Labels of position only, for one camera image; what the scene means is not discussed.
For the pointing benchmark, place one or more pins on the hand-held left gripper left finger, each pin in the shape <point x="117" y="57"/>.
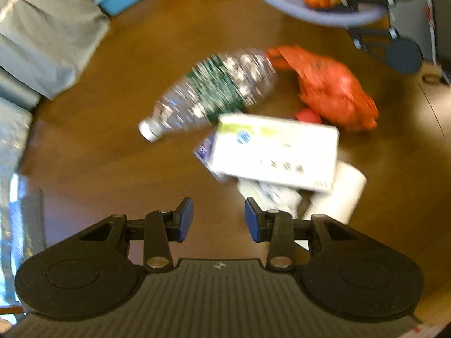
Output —
<point x="186" y="218"/>

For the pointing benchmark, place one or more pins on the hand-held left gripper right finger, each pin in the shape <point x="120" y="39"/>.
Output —
<point x="252" y="220"/>

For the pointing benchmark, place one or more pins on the small blue-white packet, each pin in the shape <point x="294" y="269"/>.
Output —
<point x="202" y="153"/>

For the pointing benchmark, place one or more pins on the orange plastic bag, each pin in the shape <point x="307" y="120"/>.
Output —
<point x="327" y="84"/>

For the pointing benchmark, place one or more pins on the white cardboard box green stripe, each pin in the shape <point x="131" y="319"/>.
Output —
<point x="278" y="151"/>

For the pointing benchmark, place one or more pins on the white paper roll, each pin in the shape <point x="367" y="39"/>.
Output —
<point x="347" y="190"/>

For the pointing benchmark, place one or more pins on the small red plastic piece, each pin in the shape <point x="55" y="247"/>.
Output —
<point x="306" y="115"/>

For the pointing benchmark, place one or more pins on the clear plastic water bottle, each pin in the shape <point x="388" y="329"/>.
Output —
<point x="211" y="91"/>

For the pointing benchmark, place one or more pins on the grey-blue curtain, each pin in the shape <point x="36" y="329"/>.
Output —
<point x="45" y="35"/>

